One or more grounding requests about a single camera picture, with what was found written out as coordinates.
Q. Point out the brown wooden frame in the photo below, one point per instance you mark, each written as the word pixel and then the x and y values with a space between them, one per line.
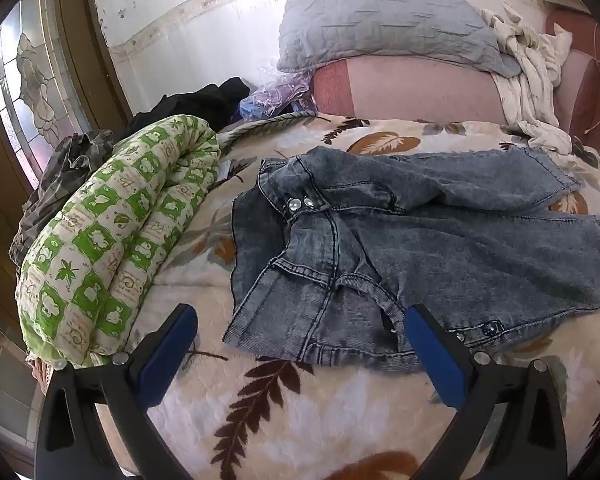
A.
pixel 87 40

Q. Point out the grey quilted pillow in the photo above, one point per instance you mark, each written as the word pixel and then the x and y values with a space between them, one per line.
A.
pixel 375 20

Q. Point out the stained glass window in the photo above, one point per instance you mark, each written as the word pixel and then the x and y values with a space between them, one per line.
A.
pixel 30 80

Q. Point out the black garment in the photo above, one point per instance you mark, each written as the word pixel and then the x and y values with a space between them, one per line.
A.
pixel 200 102

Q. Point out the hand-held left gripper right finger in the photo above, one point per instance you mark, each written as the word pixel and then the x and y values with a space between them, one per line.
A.
pixel 432 360

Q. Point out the crumpled white cloth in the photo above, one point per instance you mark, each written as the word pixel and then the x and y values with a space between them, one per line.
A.
pixel 525 70

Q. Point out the clear purple plastic bag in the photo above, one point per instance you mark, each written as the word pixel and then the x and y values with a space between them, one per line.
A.
pixel 280 92

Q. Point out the leaf-printed cream blanket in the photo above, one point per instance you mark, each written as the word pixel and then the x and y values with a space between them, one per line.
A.
pixel 300 410

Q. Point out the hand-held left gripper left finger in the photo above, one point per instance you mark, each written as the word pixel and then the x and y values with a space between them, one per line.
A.
pixel 167 355

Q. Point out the green and white rolled quilt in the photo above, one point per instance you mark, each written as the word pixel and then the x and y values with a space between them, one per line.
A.
pixel 115 225

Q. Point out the grey-blue denim pants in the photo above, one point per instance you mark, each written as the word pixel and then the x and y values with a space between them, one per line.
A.
pixel 380 240

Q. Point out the camouflage garment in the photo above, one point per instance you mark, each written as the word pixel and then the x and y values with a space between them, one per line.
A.
pixel 65 170

